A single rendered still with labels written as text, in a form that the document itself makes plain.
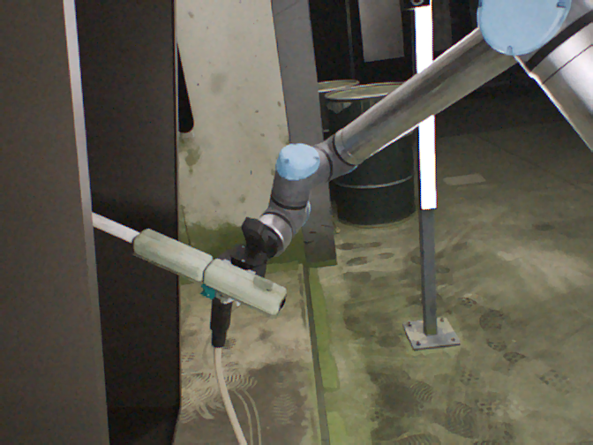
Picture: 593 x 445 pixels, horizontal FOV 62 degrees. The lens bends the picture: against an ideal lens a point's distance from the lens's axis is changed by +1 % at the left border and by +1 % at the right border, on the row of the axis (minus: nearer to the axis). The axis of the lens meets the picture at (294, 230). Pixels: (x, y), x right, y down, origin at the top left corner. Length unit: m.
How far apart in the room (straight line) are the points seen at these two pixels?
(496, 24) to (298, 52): 1.94
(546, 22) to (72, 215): 0.58
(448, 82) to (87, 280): 0.70
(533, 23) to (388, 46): 6.81
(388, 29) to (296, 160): 6.54
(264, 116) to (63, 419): 2.20
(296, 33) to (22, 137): 2.21
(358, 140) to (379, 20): 6.48
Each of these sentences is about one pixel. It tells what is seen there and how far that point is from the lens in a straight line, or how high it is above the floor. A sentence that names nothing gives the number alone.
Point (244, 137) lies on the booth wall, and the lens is 2.67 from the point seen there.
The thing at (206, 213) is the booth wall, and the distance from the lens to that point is 2.81.
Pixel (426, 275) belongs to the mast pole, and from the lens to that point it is 2.12.
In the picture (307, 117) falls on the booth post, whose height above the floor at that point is 0.88.
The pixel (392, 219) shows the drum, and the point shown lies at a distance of 3.40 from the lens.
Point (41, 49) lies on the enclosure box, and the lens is 0.47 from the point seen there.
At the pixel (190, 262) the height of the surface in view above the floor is 0.95.
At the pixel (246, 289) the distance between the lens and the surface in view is 0.88.
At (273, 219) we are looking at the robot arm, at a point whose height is 0.93.
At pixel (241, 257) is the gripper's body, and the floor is 0.90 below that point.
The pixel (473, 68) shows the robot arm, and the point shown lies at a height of 1.21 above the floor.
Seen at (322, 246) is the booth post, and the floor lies 0.13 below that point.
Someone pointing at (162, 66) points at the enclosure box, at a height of 1.28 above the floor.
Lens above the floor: 1.31
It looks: 22 degrees down
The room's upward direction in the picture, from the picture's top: 8 degrees counter-clockwise
